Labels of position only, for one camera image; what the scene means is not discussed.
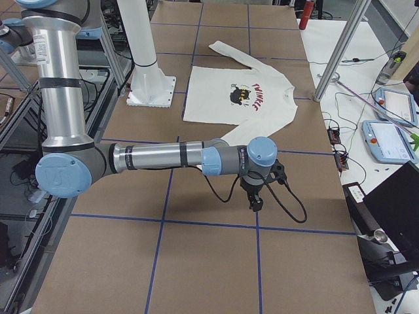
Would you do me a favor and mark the red cylinder bottle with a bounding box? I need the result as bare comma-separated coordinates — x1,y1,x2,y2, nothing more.
299,0,314,30

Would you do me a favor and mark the near blue teach pendant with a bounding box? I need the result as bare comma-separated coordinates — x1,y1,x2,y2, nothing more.
361,120,418,165

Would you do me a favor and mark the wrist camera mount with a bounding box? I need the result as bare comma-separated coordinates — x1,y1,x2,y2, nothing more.
268,159,287,185

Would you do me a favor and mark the aluminium frame rack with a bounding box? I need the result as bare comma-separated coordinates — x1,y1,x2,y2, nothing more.
0,19,135,272

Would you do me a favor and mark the cream long sleeve cat shirt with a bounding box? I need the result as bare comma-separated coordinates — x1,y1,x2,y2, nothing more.
183,41,297,146

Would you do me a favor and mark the clear water bottle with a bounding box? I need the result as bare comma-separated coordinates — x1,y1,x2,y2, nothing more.
375,50,407,86

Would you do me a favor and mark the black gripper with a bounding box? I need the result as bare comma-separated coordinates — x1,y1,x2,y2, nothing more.
240,178,264,211

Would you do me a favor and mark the aluminium frame post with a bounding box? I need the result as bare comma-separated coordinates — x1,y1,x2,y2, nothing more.
314,0,371,102

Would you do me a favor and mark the white pedestal column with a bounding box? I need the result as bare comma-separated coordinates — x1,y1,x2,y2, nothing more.
117,0,176,108

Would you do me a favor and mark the small electronics board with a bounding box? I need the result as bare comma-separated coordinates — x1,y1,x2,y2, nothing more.
334,152,349,172
327,128,341,145

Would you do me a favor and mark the reacher grabber tool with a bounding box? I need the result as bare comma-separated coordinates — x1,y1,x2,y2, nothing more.
329,72,418,151

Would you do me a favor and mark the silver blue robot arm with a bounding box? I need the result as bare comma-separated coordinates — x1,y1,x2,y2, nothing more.
20,1,277,212
1,18,33,54

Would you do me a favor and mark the blue teach pendant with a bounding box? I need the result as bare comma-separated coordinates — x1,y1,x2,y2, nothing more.
361,120,418,165
373,88,418,126

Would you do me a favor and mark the far blue teach pendant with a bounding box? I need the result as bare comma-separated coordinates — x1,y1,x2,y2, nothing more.
373,88,418,126

